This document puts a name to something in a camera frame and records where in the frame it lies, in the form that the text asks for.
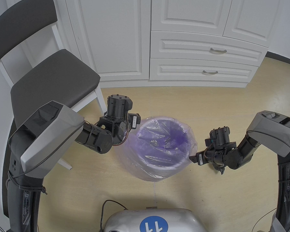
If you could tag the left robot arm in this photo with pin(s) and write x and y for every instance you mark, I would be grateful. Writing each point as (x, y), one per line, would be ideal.
(50, 134)

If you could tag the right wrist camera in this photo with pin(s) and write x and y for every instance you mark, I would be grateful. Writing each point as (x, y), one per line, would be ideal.
(210, 141)

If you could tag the black plastic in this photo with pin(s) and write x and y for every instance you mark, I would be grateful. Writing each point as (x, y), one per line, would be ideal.
(220, 170)

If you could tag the white trash bin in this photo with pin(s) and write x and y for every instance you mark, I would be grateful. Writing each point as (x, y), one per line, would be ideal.
(157, 171)

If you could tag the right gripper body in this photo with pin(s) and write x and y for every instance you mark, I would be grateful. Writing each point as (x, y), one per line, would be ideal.
(207, 158)

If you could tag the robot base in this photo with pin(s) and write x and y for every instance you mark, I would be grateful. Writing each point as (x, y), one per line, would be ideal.
(154, 219)

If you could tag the white wardrobe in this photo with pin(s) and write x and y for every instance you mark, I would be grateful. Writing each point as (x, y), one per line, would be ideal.
(195, 8)

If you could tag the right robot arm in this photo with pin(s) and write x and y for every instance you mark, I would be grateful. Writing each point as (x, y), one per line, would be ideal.
(273, 132)

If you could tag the purple plastic bag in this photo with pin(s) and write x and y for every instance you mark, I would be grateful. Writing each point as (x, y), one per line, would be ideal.
(164, 139)

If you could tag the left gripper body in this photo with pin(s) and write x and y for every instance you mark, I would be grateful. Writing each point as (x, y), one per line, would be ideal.
(136, 122)

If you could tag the white chair with grey cushions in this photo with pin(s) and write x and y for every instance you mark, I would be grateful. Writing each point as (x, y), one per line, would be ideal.
(53, 81)

